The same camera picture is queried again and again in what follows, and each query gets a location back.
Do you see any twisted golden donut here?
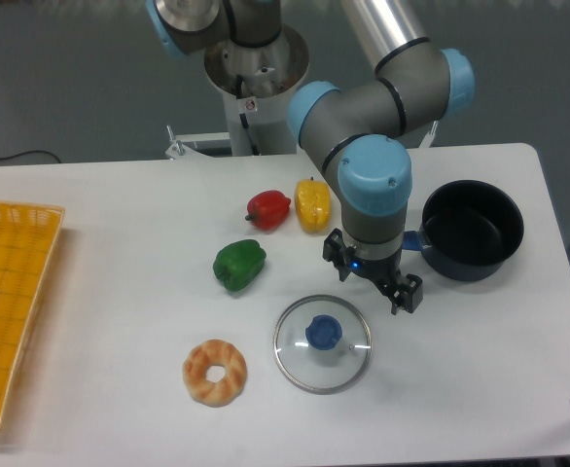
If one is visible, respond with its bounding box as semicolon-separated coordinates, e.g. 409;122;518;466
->
182;340;248;408

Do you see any dark blue saucepan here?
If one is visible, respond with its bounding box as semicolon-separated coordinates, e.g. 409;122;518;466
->
403;180;524;282

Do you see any black floor cable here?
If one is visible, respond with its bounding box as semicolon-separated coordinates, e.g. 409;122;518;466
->
0;149;63;163

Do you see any glass lid blue knob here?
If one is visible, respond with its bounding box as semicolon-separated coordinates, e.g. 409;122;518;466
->
272;295;373;395

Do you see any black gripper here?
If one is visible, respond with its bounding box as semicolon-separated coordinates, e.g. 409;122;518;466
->
322;229;422;315

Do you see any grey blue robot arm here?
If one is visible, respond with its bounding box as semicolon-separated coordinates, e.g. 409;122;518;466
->
146;1;475;312

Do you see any green bell pepper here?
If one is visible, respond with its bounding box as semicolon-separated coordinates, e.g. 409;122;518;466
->
212;239;267;292

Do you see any red bell pepper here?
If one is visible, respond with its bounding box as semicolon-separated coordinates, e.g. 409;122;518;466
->
245;190;291;231

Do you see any yellow wicker basket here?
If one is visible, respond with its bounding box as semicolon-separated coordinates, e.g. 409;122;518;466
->
0;201;65;426

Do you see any yellow bell pepper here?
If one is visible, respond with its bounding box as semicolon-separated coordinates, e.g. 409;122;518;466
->
295;178;332;234

